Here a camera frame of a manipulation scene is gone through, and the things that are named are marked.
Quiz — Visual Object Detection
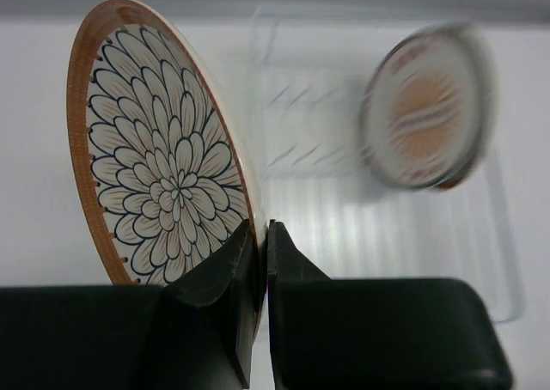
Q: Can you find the white wire dish rack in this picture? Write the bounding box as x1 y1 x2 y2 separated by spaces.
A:
247 3 524 324

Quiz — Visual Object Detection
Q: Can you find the sunburst pattern plate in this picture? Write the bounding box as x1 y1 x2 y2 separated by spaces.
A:
360 22 496 191

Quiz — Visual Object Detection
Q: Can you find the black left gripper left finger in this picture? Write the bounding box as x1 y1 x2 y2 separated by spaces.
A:
1 222 255 389

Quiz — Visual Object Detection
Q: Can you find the large flower pattern plate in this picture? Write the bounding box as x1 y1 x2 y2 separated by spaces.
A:
433 150 486 191

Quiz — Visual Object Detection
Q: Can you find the small flower pattern plate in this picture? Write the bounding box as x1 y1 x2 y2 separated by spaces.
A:
66 0 267 306

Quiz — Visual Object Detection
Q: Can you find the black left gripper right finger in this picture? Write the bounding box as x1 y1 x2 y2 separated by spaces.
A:
267 221 514 389

